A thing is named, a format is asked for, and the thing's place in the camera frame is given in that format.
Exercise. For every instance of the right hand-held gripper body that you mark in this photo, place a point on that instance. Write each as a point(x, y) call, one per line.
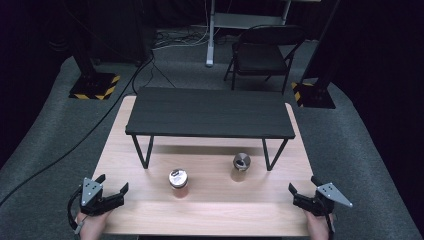
point(328, 195)

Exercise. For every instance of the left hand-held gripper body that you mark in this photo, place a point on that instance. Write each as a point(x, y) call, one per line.
point(90, 191)

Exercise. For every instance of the glass jar of red spice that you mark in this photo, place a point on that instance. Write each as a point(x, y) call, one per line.
point(178, 179)

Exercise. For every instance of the glass jar of brown spice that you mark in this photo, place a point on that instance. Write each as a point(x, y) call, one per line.
point(241, 161)

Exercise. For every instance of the black raised shelf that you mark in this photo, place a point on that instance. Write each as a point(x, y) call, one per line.
point(206, 111)

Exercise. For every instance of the person's right hand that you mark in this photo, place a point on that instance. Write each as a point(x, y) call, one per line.
point(316, 226)

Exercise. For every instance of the person's left hand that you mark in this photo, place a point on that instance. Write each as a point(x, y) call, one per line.
point(93, 226)

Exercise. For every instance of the striped black stand base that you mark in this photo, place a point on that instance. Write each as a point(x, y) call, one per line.
point(95, 86)
point(315, 96)

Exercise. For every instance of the black stand pole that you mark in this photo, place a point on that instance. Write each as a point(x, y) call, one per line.
point(81, 50)
point(325, 50)

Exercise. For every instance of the black folding chair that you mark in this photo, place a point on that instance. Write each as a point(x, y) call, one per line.
point(260, 56)

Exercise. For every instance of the white desk frame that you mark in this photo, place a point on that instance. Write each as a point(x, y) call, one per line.
point(210, 40)

